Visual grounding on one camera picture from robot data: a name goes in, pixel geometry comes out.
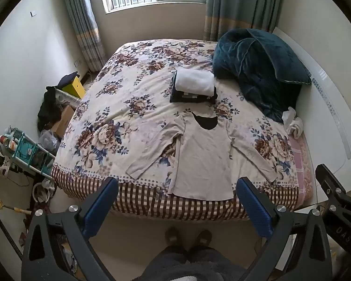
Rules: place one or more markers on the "folded white garment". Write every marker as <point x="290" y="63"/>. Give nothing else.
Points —
<point x="194" y="82"/>

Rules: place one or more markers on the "white plastic bin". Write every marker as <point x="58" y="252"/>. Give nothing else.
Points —
<point x="68" y="99"/>

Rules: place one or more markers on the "pink checkered mattress pad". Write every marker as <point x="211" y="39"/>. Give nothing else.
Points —
<point x="302" y="164"/>

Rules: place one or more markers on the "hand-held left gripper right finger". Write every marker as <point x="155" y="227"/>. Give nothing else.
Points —
<point x="254" y="209"/>

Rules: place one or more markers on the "clear plastic bag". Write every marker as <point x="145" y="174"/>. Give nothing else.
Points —
<point x="48" y="141"/>

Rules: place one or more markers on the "folded black garment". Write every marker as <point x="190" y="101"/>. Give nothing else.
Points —
<point x="190" y="99"/>

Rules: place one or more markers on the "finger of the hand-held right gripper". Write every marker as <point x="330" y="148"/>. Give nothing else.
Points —
<point x="329" y="178"/>

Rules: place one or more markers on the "dark blue cap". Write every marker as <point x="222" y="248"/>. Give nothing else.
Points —
<point x="68" y="79"/>

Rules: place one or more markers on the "cardboard box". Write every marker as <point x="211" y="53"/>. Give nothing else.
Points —
<point x="63" y="120"/>

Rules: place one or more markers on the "teal storage rack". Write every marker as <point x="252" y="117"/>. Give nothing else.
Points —
<point x="29" y="150"/>

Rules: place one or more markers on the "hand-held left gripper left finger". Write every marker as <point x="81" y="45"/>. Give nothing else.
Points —
<point x="101" y="209"/>

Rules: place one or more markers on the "blue-grey curtain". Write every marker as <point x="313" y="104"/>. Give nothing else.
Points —
<point x="82" y="20"/>
<point x="237" y="5"/>

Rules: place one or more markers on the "black clothes pile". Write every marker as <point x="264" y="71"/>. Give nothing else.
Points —
<point x="48" y="108"/>

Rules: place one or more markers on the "crumpled white cloth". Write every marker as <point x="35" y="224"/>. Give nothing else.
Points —
<point x="292" y="123"/>

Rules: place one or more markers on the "white bed headboard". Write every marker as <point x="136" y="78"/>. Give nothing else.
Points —
<point x="333" y="108"/>

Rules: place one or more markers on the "beige long-sleeve shirt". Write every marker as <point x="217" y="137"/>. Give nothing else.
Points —
<point x="204" y="164"/>

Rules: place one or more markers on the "brown slipper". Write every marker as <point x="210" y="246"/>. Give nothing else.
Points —
<point x="203" y="238"/>

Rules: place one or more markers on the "floral bed sheet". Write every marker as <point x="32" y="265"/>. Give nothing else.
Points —
<point x="128" y="73"/>

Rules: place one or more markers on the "teal velvet quilt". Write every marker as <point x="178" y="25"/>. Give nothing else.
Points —
<point x="251" y="93"/>

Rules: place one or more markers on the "person's legs in grey pants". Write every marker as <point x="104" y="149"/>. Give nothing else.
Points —
<point x="190" y="265"/>

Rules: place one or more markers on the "teal velvet pillow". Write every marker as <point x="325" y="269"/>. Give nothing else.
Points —
<point x="286" y="61"/>

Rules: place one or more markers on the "yellow box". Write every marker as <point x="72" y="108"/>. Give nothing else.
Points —
<point x="74" y="88"/>

